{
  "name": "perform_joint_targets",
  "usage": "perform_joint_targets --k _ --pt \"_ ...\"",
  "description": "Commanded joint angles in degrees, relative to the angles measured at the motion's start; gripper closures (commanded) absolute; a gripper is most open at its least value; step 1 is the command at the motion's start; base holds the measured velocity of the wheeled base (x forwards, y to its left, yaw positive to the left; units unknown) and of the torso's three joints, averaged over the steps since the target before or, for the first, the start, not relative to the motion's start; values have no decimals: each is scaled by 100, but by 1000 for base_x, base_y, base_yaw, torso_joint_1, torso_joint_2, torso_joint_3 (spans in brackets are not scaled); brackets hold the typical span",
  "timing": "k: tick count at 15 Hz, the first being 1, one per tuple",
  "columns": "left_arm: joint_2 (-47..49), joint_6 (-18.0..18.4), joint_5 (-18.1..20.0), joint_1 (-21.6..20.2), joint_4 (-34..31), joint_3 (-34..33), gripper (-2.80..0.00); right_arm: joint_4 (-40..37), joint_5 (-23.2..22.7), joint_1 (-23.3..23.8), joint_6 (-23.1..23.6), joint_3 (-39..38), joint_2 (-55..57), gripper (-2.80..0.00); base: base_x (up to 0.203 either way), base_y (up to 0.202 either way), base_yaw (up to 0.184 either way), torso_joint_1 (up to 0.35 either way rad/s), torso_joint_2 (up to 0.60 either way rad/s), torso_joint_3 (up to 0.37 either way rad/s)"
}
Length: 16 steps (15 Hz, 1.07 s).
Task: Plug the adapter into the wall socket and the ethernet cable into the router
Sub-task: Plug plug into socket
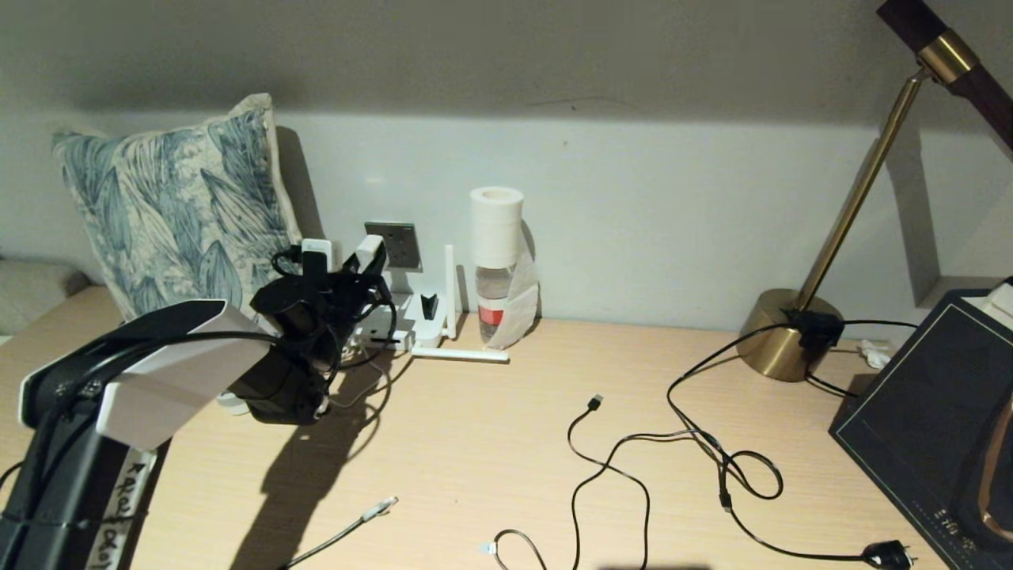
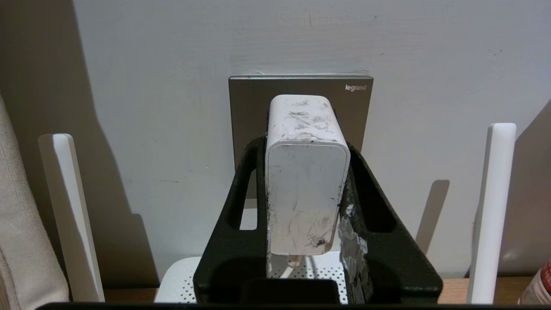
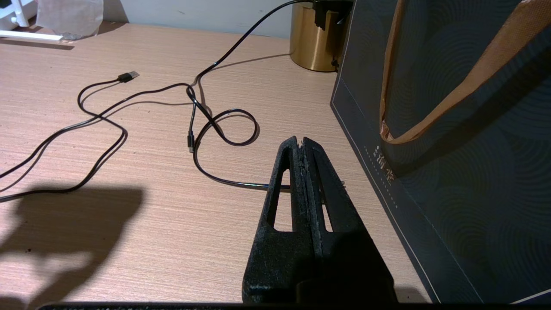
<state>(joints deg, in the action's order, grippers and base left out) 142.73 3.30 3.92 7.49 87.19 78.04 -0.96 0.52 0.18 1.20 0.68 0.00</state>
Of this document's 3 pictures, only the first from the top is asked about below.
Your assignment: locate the white power adapter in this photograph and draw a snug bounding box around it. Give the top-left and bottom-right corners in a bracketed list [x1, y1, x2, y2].
[356, 234, 387, 274]

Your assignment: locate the dark gift bag gold handle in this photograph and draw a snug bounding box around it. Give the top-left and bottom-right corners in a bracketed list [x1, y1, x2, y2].
[828, 277, 1013, 570]

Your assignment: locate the black ethernet cable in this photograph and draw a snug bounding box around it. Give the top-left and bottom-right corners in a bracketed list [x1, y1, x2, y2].
[285, 496, 400, 570]

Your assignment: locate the blue leaf print pillow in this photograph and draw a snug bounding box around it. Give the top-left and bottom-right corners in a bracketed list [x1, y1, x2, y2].
[51, 93, 305, 321]

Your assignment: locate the thin white adapter cable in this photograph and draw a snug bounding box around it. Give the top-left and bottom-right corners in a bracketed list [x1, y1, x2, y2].
[328, 348, 399, 412]

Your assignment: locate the thin black micro-USB cable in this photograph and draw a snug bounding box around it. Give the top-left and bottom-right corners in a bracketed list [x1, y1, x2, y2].
[570, 427, 733, 570]

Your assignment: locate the white paper box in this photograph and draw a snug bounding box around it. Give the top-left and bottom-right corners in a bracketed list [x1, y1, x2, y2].
[980, 281, 1013, 321]

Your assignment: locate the grey metal wall socket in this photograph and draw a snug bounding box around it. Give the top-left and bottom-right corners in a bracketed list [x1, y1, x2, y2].
[364, 222, 422, 272]

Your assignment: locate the black lamp power cord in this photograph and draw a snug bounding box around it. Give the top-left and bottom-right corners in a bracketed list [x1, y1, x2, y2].
[666, 321, 915, 570]

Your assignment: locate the white router with antennas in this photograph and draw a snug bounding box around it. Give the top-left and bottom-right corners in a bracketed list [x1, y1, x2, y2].
[348, 244, 511, 365]

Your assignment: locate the brass desk lamp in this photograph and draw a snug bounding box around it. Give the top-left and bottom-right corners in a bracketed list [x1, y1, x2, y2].
[736, 0, 1013, 384]

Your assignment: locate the white toilet paper roll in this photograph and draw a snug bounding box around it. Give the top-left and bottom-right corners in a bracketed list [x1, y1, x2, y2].
[469, 187, 542, 351]

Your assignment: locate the clear bottle red label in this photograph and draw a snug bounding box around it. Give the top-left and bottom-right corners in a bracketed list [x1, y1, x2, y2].
[476, 266, 517, 346]

